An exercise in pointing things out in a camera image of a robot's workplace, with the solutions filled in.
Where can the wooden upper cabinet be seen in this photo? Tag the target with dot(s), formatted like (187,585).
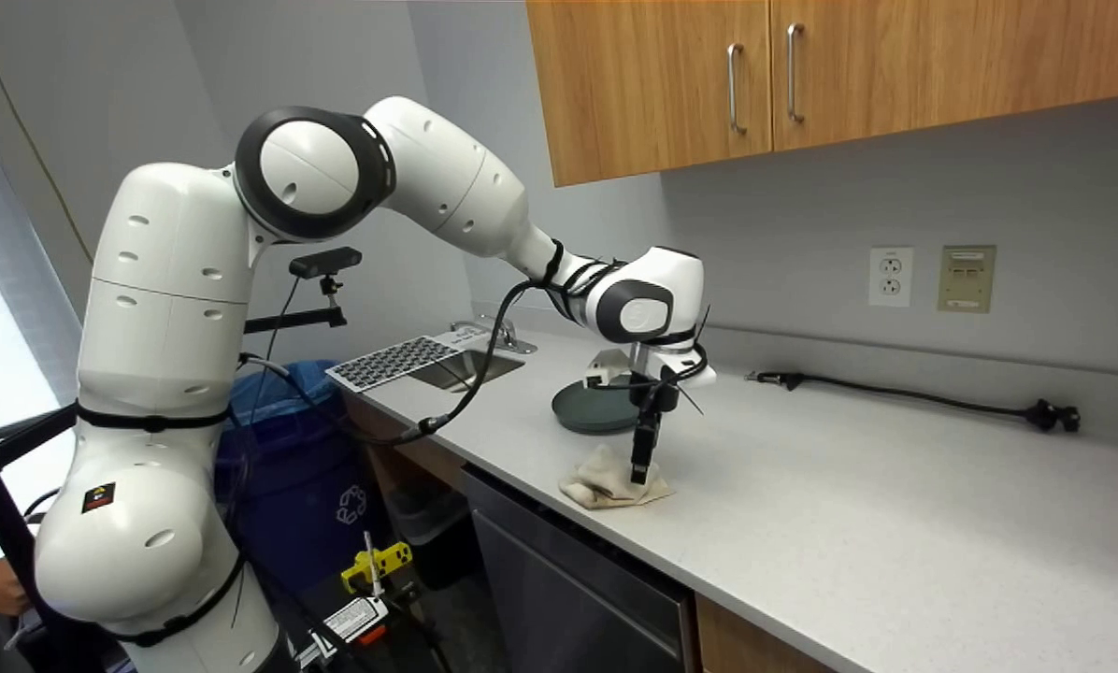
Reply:
(642,83)

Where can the beige wall switch plate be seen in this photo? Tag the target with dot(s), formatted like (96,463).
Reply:
(967,277)

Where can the stainless steel sink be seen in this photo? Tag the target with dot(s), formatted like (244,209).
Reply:
(471,360)

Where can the right silver cabinet handle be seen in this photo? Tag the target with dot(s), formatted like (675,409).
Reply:
(792,108)

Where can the white wall outlet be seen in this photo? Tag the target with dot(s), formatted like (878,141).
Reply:
(890,277)

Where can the yellow clamp tool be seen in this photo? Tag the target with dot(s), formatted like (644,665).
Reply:
(375,568)

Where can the left silver cabinet handle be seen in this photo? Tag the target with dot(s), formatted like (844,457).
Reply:
(735,102)

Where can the wooden cabinet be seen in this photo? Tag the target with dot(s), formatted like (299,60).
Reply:
(731,644)
(642,83)

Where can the blue recycling bin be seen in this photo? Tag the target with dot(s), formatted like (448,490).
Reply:
(291,483)

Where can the silver cabinet handle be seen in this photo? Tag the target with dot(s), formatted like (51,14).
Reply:
(792,108)
(735,102)

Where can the white stained cloth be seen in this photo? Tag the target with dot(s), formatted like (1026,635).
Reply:
(604,482)

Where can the dark green plate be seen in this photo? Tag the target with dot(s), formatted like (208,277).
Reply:
(591,409)

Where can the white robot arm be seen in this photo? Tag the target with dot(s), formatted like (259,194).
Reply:
(134,542)

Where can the wooden lower cabinet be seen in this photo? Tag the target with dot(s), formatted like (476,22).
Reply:
(731,644)

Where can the black tripod stand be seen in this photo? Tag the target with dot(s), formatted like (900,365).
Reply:
(16,543)

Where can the stainless dishwasher front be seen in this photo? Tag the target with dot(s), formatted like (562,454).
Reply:
(566,599)

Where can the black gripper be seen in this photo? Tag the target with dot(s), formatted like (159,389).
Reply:
(653,397)

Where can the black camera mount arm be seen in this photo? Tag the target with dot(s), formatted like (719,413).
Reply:
(291,321)

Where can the black camera on mount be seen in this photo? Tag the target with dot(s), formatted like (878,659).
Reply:
(321,262)

